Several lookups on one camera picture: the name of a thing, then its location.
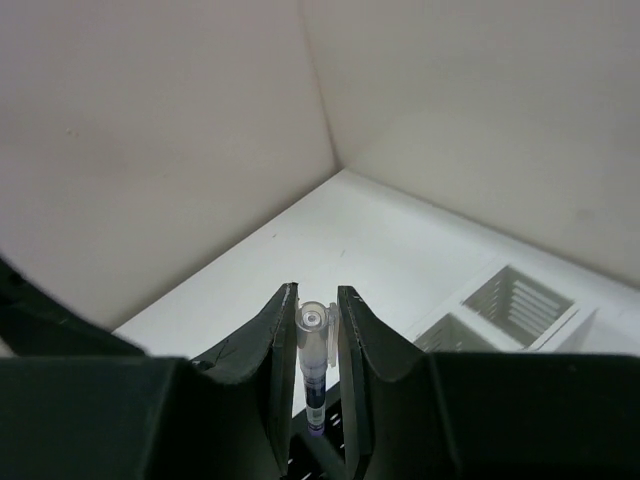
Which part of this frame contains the white two-slot container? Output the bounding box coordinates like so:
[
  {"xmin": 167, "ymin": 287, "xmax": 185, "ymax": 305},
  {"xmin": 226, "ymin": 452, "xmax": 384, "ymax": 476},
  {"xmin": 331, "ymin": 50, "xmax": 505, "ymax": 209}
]
[{"xmin": 406, "ymin": 264, "xmax": 597, "ymax": 353}]

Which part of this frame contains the purple gel pen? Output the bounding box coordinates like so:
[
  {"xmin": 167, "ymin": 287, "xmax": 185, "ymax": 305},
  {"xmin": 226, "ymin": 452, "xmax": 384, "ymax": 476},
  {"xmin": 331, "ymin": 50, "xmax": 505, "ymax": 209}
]
[{"xmin": 295, "ymin": 301, "xmax": 340, "ymax": 437}]

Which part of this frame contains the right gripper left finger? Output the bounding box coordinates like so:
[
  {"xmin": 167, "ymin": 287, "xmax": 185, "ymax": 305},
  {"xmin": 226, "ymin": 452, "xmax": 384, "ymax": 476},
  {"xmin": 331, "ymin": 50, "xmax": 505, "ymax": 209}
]
[{"xmin": 196, "ymin": 283, "xmax": 298, "ymax": 475}]

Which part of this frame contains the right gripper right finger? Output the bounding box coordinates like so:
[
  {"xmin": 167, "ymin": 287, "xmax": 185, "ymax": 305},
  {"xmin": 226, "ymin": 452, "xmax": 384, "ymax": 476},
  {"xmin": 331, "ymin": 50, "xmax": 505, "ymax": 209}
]
[{"xmin": 337, "ymin": 286, "xmax": 430, "ymax": 479}]

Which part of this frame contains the black two-slot container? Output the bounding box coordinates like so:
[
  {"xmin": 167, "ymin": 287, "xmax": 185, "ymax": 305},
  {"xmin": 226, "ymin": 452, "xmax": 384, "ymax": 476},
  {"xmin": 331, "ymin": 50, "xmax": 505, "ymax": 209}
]
[{"xmin": 284, "ymin": 397, "xmax": 347, "ymax": 479}]

